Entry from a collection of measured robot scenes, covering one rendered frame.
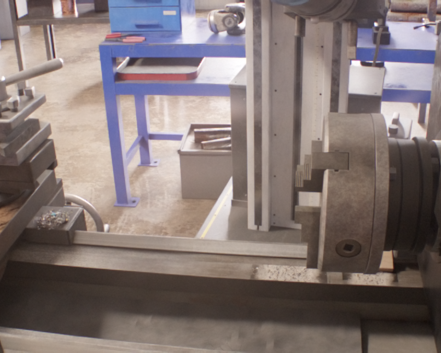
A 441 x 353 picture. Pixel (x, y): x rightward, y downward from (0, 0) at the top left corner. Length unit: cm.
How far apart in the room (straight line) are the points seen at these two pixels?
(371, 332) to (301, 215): 40
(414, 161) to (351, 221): 14
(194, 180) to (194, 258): 185
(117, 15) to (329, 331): 210
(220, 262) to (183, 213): 179
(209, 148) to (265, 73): 110
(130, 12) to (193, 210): 103
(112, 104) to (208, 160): 56
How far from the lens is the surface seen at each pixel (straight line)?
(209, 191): 309
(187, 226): 290
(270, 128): 207
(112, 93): 288
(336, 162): 83
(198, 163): 303
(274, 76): 203
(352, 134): 86
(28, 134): 128
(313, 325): 123
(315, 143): 103
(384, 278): 119
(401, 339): 125
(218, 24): 281
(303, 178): 86
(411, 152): 90
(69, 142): 397
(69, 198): 161
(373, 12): 79
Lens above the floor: 155
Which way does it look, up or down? 27 degrees down
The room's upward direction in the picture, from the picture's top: 2 degrees counter-clockwise
